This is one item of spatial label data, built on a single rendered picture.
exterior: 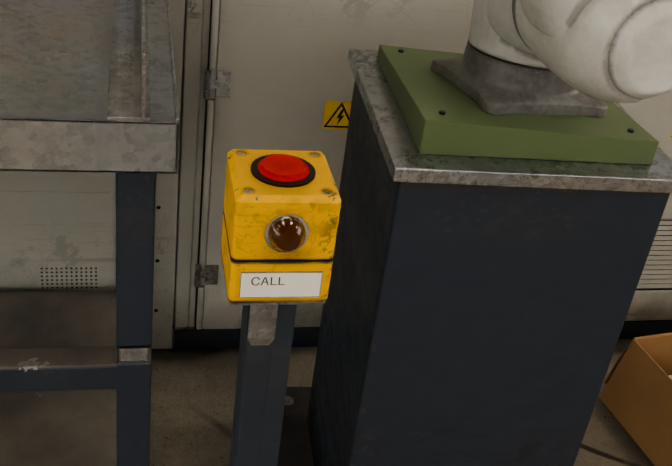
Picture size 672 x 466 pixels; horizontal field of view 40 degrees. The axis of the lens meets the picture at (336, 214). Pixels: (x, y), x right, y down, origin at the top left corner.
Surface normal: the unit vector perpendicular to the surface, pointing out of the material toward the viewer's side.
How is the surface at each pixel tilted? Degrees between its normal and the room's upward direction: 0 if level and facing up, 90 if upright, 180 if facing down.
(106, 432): 0
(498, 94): 9
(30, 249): 90
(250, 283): 90
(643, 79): 87
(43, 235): 90
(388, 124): 0
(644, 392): 76
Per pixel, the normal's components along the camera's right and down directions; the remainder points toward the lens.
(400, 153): 0.12, -0.85
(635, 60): 0.27, 0.52
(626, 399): -0.90, -0.11
